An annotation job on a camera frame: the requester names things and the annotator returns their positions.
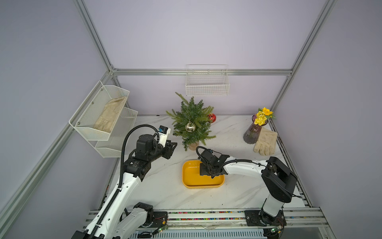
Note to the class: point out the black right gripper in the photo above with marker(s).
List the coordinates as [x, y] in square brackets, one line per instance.
[202, 168]

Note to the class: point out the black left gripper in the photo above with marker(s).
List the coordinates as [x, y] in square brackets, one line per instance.
[168, 150]

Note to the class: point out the silver mirror ball ornament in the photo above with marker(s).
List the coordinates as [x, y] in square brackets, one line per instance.
[190, 127]

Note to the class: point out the red glitter ball ornament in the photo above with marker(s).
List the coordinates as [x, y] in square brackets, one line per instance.
[212, 118]

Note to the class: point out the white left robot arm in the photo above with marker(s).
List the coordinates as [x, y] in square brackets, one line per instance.
[106, 225]

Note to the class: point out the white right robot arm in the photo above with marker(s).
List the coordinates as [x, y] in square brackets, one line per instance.
[279, 180]

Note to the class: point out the small green christmas tree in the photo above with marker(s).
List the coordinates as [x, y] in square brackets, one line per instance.
[196, 113]

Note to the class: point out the yellow plastic tray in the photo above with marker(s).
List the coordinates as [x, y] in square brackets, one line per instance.
[192, 179]

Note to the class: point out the purple glass vase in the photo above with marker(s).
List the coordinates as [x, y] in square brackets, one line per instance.
[252, 133]

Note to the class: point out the beige glove on table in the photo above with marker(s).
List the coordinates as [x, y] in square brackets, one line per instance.
[266, 143]

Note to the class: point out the beige glove in shelf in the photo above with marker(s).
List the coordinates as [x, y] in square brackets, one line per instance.
[110, 114]

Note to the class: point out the yellow artificial flowers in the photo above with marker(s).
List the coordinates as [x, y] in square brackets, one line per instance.
[262, 116]

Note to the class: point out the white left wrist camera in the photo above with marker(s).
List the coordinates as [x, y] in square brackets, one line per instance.
[163, 133]

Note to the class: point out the white mesh double wall shelf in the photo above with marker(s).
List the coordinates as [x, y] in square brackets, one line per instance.
[106, 144]

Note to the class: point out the white wire wall basket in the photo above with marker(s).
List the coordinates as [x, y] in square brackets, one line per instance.
[205, 80]

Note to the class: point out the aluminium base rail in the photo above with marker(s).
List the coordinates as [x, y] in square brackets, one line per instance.
[290, 223]

